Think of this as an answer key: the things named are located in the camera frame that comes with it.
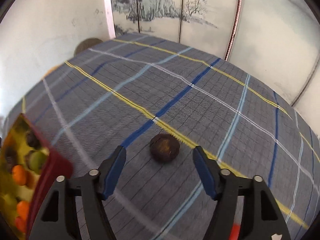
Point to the red gold toffee tin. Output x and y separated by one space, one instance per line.
13 150

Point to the dark brown fruit in tin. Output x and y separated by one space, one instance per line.
32 140

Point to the red-orange fruit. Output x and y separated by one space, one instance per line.
21 224

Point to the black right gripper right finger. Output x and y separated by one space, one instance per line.
261 215

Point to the orange round cushion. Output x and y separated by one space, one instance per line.
51 70

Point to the dark brown fruit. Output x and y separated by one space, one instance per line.
164 148
32 140

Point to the large orange fruit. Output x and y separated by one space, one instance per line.
23 209

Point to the painted folding screen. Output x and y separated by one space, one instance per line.
276 41

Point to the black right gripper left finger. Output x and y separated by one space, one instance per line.
58 214

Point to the green fruit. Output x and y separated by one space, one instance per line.
35 160

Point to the red fruit right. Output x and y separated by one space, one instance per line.
234 232

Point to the small orange in tin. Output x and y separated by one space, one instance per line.
19 175

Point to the grey plaid tablecloth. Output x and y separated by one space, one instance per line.
128 90

